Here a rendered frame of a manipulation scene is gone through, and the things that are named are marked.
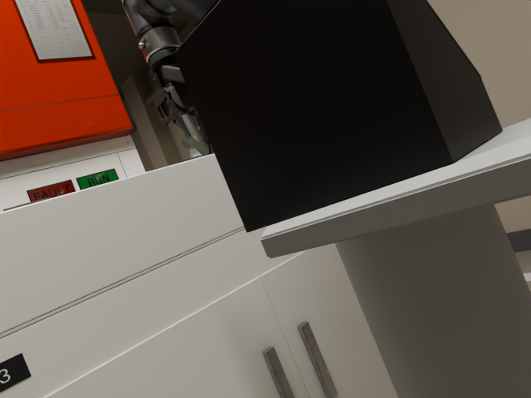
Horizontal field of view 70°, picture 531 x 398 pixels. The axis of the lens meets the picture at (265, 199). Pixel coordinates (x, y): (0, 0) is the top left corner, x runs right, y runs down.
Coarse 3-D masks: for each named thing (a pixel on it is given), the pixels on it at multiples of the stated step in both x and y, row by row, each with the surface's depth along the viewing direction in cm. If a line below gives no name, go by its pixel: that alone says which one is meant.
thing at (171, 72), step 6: (162, 66) 70; (168, 66) 68; (174, 66) 68; (162, 72) 70; (168, 72) 68; (174, 72) 67; (180, 72) 65; (168, 78) 69; (174, 78) 67; (180, 78) 66
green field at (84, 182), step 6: (96, 174) 115; (102, 174) 116; (108, 174) 117; (114, 174) 118; (78, 180) 112; (84, 180) 112; (90, 180) 113; (96, 180) 114; (102, 180) 115; (108, 180) 116; (114, 180) 117; (84, 186) 112; (90, 186) 113
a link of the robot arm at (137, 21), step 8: (128, 0) 70; (136, 0) 68; (144, 0) 67; (128, 8) 70; (136, 8) 69; (144, 8) 68; (152, 8) 68; (128, 16) 71; (136, 16) 69; (144, 16) 69; (152, 16) 69; (160, 16) 69; (168, 16) 70; (136, 24) 70; (144, 24) 69; (152, 24) 69; (160, 24) 69; (168, 24) 71; (136, 32) 71; (144, 32) 69
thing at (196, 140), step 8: (184, 120) 69; (192, 120) 70; (192, 128) 69; (184, 136) 72; (192, 136) 69; (200, 136) 70; (184, 144) 73; (192, 144) 70; (200, 144) 70; (200, 152) 71; (208, 152) 70
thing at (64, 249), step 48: (96, 192) 54; (144, 192) 58; (192, 192) 62; (0, 240) 46; (48, 240) 49; (96, 240) 52; (144, 240) 56; (192, 240) 60; (0, 288) 45; (48, 288) 48; (96, 288) 51
